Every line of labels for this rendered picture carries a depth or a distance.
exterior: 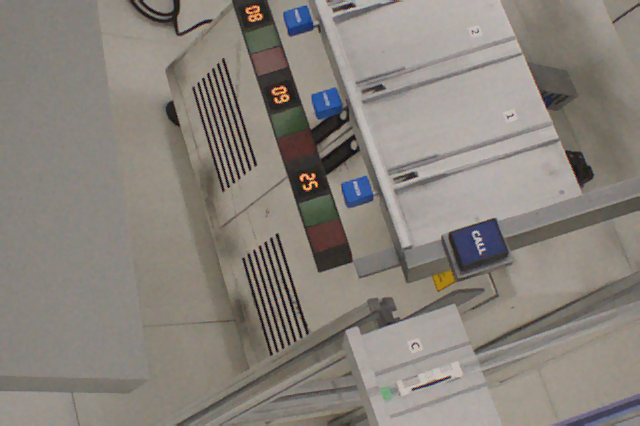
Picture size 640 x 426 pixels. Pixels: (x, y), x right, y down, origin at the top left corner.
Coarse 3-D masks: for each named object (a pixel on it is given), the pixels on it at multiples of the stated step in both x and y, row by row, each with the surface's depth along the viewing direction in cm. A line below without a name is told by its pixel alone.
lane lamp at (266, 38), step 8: (248, 32) 117; (256, 32) 117; (264, 32) 117; (272, 32) 117; (248, 40) 117; (256, 40) 117; (264, 40) 116; (272, 40) 116; (256, 48) 116; (264, 48) 116
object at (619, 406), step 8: (624, 400) 92; (632, 400) 92; (600, 408) 92; (608, 408) 92; (616, 408) 92; (624, 408) 92; (632, 408) 92; (576, 416) 91; (584, 416) 91; (592, 416) 91; (600, 416) 91; (608, 416) 91; (616, 416) 91; (552, 424) 91; (560, 424) 91; (568, 424) 91; (576, 424) 91; (584, 424) 91; (592, 424) 91
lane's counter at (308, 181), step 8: (312, 168) 111; (296, 176) 111; (304, 176) 111; (312, 176) 111; (320, 176) 110; (296, 184) 110; (304, 184) 110; (312, 184) 110; (320, 184) 110; (304, 192) 110; (312, 192) 110
